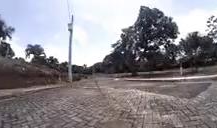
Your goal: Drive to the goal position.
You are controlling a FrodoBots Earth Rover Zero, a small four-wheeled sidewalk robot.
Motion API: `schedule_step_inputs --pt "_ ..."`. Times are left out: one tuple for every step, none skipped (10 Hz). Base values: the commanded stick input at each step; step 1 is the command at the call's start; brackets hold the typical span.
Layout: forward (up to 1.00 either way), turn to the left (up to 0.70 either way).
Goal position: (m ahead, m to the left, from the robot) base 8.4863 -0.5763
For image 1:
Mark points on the pale curved concrete kerb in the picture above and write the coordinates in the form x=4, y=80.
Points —
x=169, y=78

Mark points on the row of trees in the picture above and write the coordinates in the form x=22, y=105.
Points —
x=146, y=40

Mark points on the grey brick paved road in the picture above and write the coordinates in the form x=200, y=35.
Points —
x=96, y=106

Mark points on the grass verge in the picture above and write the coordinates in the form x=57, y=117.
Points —
x=202, y=70

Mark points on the dark tree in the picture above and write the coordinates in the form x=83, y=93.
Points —
x=1, y=33

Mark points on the brown earth bank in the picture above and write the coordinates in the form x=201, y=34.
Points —
x=22, y=75

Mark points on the straight grey utility pole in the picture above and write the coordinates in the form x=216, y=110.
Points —
x=70, y=50

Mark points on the pale straight concrete kerb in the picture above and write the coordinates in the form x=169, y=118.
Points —
x=29, y=89

